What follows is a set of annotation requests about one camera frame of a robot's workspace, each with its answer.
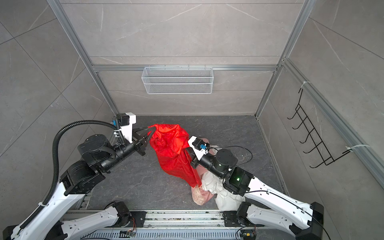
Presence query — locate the white wire mesh basket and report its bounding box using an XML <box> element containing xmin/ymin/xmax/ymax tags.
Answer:
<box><xmin>142</xmin><ymin>68</ymin><xmax>214</xmax><ymax>95</ymax></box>

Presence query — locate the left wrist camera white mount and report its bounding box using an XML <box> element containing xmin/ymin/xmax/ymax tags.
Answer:
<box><xmin>115</xmin><ymin>113</ymin><xmax>137</xmax><ymax>143</ymax></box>

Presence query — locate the aluminium frame post left corner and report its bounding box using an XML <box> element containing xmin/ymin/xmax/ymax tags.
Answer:
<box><xmin>47</xmin><ymin>0</ymin><xmax>119</xmax><ymax>115</ymax></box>

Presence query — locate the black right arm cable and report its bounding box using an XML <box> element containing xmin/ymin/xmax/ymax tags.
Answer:
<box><xmin>208</xmin><ymin>145</ymin><xmax>332</xmax><ymax>240</ymax></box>

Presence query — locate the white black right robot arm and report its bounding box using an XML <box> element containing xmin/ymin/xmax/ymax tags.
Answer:
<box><xmin>187</xmin><ymin>147</ymin><xmax>325</xmax><ymax>240</ymax></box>

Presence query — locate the aluminium frame post right corner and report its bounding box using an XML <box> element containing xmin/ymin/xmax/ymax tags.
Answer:
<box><xmin>255</xmin><ymin>0</ymin><xmax>316</xmax><ymax>121</ymax></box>

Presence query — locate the red cloth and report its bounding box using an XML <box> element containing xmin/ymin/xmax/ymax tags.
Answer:
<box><xmin>150</xmin><ymin>124</ymin><xmax>202</xmax><ymax>188</ymax></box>

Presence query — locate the aluminium right wall rail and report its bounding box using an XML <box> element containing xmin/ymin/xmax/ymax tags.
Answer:
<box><xmin>282</xmin><ymin>58</ymin><xmax>384</xmax><ymax>187</ymax></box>

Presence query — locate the white cloth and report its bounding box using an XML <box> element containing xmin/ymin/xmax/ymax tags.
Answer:
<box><xmin>201</xmin><ymin>172</ymin><xmax>246</xmax><ymax>212</ymax></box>

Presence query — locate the light floral pink cloth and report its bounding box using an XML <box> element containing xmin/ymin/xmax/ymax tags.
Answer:
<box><xmin>191</xmin><ymin>166</ymin><xmax>214</xmax><ymax>206</ymax></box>

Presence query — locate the aluminium horizontal back rail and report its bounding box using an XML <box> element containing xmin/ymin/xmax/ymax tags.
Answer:
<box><xmin>92</xmin><ymin>64</ymin><xmax>277</xmax><ymax>72</ymax></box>

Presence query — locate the black wire hook rack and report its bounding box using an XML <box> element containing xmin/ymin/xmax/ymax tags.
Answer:
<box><xmin>287</xmin><ymin>89</ymin><xmax>353</xmax><ymax>169</ymax></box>

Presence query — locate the pink cartoon print cloth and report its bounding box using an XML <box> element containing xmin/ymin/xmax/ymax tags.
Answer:
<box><xmin>197</xmin><ymin>138</ymin><xmax>217</xmax><ymax>156</ymax></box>

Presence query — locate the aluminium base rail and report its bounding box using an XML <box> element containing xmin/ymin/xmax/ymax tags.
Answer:
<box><xmin>77</xmin><ymin>209</ymin><xmax>294</xmax><ymax>240</ymax></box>

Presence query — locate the aluminium frame post corner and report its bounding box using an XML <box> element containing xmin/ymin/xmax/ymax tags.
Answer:
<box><xmin>255</xmin><ymin>0</ymin><xmax>316</xmax><ymax>121</ymax></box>
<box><xmin>47</xmin><ymin>0</ymin><xmax>119</xmax><ymax>115</ymax></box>

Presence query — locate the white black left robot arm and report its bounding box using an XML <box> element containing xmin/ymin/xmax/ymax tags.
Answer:
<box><xmin>3</xmin><ymin>127</ymin><xmax>156</xmax><ymax>240</ymax></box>

